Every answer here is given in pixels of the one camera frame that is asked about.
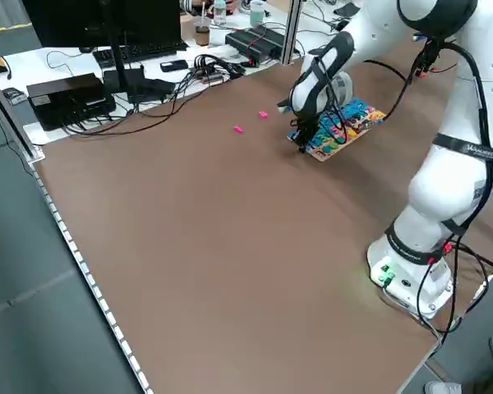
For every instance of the green tumbler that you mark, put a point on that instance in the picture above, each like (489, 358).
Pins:
(256, 14)

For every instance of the black finned power unit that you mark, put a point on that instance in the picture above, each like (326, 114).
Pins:
(250, 41)

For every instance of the black monitor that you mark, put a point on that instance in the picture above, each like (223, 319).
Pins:
(86, 20)

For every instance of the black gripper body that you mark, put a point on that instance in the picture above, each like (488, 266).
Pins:
(308, 122)

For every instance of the blue wooden toy board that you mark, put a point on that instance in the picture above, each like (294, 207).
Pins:
(365, 117)

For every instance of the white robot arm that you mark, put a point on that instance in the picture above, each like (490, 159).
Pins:
(443, 197)

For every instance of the iced coffee cup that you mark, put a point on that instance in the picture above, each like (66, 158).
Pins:
(202, 35)

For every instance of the black mouse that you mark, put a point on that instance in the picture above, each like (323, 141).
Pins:
(86, 49)

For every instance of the black keyboard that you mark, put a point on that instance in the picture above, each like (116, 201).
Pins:
(148, 49)

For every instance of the white desk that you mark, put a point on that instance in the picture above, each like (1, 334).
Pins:
(20, 80)

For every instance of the black monitor stand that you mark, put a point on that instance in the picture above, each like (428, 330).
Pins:
(121, 74)

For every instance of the clear water bottle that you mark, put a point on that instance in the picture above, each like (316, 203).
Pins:
(219, 14)

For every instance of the aluminium frame rail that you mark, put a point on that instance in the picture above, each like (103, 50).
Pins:
(33, 152)

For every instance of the black phone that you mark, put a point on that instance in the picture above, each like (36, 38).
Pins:
(173, 65)

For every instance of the small grey device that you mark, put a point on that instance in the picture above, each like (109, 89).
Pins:
(14, 95)

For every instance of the aluminium post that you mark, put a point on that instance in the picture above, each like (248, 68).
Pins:
(291, 33)

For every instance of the cardboard box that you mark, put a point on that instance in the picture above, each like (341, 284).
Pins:
(187, 26)

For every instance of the pink number one piece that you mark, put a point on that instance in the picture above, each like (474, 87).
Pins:
(238, 129)

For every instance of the pink rectangular block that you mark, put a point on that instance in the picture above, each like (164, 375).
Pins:
(263, 114)

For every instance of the black electronics box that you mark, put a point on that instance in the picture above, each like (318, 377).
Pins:
(65, 88)

